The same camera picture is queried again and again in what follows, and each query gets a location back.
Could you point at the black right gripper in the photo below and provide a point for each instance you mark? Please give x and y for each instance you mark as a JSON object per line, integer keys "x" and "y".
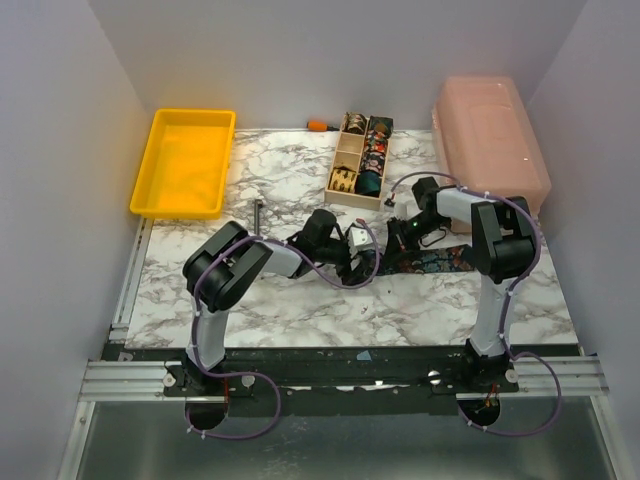
{"x": 393, "y": 240}

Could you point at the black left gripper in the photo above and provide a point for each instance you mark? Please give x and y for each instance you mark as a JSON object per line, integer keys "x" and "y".
{"x": 355, "y": 276}

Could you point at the navy floral necktie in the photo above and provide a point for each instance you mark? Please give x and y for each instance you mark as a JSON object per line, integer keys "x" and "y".
{"x": 454, "y": 259}

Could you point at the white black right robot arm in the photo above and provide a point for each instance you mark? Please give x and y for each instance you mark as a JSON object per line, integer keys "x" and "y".
{"x": 505, "y": 248}

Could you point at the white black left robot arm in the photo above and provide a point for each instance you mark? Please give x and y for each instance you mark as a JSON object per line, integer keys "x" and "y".
{"x": 222, "y": 270}

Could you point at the dark green rolled tie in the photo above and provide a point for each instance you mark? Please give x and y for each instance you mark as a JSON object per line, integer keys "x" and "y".
{"x": 368, "y": 183}

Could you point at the wooden compartment organizer box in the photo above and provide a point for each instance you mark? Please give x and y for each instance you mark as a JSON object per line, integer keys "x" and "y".
{"x": 348, "y": 153}

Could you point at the yellow beetle print rolled tie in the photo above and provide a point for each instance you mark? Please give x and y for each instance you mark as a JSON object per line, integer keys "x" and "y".
{"x": 343, "y": 179}

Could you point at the dark rose print rolled tie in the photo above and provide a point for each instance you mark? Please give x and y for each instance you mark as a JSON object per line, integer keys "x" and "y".
{"x": 373, "y": 161}

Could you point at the red floral rolled tie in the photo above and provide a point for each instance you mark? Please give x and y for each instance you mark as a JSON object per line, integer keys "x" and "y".
{"x": 376, "y": 141}

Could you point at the metal rod tool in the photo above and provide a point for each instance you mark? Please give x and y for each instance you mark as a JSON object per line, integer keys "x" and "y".
{"x": 258, "y": 205}

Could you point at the green yellow rolled tie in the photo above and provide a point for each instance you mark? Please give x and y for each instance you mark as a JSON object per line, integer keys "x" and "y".
{"x": 382, "y": 125}

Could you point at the cream brown rolled tie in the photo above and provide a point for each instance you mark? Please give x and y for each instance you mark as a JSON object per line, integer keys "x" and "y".
{"x": 355, "y": 123}

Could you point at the pink plastic storage box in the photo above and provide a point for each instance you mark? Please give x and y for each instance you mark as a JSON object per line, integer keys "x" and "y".
{"x": 483, "y": 136}

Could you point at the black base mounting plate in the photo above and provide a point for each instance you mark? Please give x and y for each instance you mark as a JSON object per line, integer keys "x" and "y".
{"x": 341, "y": 381}

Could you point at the yellow plastic tray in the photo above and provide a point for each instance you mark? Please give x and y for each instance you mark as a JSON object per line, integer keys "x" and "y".
{"x": 183, "y": 171}

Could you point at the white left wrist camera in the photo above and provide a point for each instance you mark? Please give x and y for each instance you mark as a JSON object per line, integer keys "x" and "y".
{"x": 359, "y": 239}

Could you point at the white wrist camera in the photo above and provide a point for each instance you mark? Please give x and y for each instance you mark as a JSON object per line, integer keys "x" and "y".
{"x": 399, "y": 209}
{"x": 359, "y": 239}

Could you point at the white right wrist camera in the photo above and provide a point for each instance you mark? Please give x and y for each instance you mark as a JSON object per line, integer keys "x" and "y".
{"x": 399, "y": 209}

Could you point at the orange handled screwdriver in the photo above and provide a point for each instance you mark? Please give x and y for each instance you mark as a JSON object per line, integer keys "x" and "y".
{"x": 319, "y": 126}

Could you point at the aluminium extrusion rail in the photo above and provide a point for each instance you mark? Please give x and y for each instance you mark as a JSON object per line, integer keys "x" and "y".
{"x": 579, "y": 376}

